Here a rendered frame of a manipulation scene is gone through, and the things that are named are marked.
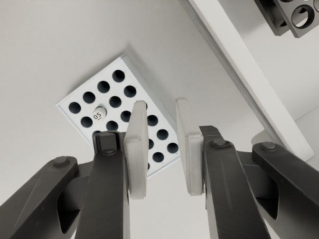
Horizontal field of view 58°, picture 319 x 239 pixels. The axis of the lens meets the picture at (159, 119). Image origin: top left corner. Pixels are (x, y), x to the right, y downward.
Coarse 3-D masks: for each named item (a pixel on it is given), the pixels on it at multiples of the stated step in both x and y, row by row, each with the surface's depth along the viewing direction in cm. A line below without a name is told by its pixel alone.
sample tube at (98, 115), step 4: (100, 108) 29; (104, 108) 30; (96, 112) 28; (100, 112) 28; (104, 112) 29; (92, 116) 28; (96, 116) 28; (100, 116) 28; (104, 116) 29; (96, 120) 29; (100, 120) 28
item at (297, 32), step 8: (304, 0) 16; (312, 0) 16; (296, 8) 17; (304, 8) 17; (312, 8) 17; (288, 16) 17; (312, 16) 17; (288, 24) 17; (304, 24) 17; (312, 24) 17; (296, 32) 17; (304, 32) 17
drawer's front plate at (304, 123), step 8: (312, 112) 25; (296, 120) 25; (304, 120) 25; (312, 120) 24; (304, 128) 24; (312, 128) 23; (256, 136) 27; (264, 136) 27; (304, 136) 23; (312, 136) 22; (312, 144) 21; (312, 160) 20
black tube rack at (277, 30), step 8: (256, 0) 20; (264, 0) 20; (272, 0) 20; (280, 0) 16; (288, 0) 17; (296, 0) 16; (264, 8) 19; (272, 8) 19; (280, 8) 17; (288, 8) 17; (264, 16) 20; (272, 16) 19; (280, 16) 20; (296, 16) 19; (304, 16) 19; (272, 24) 20; (280, 24) 20; (296, 24) 20; (280, 32) 20
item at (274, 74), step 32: (192, 0) 17; (224, 0) 22; (224, 32) 18; (256, 32) 23; (288, 32) 23; (224, 64) 22; (256, 64) 18; (288, 64) 24; (256, 96) 19; (288, 96) 25; (288, 128) 20
